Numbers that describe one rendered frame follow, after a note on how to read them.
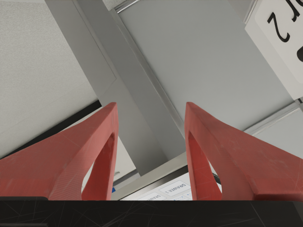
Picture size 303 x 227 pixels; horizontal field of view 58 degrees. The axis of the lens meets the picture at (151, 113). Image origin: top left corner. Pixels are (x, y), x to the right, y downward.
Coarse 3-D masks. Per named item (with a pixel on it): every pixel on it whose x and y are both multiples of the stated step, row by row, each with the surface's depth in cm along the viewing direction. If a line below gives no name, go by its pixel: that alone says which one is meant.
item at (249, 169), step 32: (192, 128) 11; (224, 128) 9; (192, 160) 11; (224, 160) 7; (256, 160) 6; (288, 160) 6; (192, 192) 11; (224, 192) 7; (256, 192) 5; (288, 192) 5
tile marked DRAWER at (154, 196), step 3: (153, 192) 77; (147, 195) 79; (150, 195) 79; (153, 195) 79; (156, 195) 78; (159, 195) 78; (162, 195) 78; (141, 198) 82; (144, 198) 81; (147, 198) 81; (150, 198) 80; (153, 198) 80; (156, 198) 80; (159, 198) 79; (162, 198) 79; (165, 198) 78
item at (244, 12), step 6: (228, 0) 46; (234, 0) 44; (240, 0) 42; (246, 0) 40; (252, 0) 39; (234, 6) 45; (240, 6) 43; (246, 6) 41; (252, 6) 41; (240, 12) 44; (246, 12) 43; (240, 18) 46; (246, 18) 44
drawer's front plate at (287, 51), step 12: (264, 0) 32; (276, 0) 30; (300, 0) 26; (264, 12) 34; (276, 12) 31; (288, 12) 29; (300, 12) 27; (264, 24) 36; (288, 24) 31; (300, 24) 29; (276, 36) 34; (300, 36) 30; (276, 48) 36; (288, 48) 33; (288, 60) 35; (300, 72) 34
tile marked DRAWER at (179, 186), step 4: (180, 180) 69; (172, 184) 72; (176, 184) 71; (180, 184) 71; (184, 184) 70; (164, 188) 74; (168, 188) 74; (172, 188) 73; (176, 188) 73; (180, 188) 72; (184, 188) 72; (188, 188) 72; (164, 192) 76; (168, 192) 75; (172, 192) 75; (176, 192) 74; (180, 192) 74
